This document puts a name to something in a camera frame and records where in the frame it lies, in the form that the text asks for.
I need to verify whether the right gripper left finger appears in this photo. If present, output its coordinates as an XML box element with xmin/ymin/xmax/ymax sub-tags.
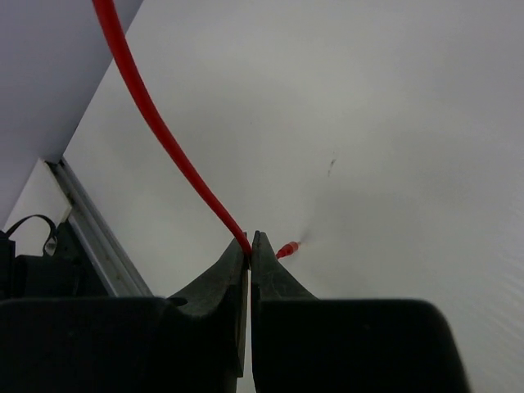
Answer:
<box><xmin>1</xmin><ymin>237</ymin><xmax>247</xmax><ymax>392</ymax></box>

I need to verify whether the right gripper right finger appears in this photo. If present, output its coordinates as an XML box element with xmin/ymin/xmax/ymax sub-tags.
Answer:
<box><xmin>251</xmin><ymin>232</ymin><xmax>470</xmax><ymax>392</ymax></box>

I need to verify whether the red headphone cable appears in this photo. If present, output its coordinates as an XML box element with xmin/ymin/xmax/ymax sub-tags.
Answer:
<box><xmin>90</xmin><ymin>0</ymin><xmax>303</xmax><ymax>263</ymax></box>

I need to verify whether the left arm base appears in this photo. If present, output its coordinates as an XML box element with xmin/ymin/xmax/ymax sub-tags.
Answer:
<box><xmin>1</xmin><ymin>215</ymin><xmax>111</xmax><ymax>300</ymax></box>

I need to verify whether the aluminium rail frame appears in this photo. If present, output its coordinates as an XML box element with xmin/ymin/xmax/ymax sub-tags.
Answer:
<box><xmin>47</xmin><ymin>159</ymin><xmax>152</xmax><ymax>297</ymax></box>

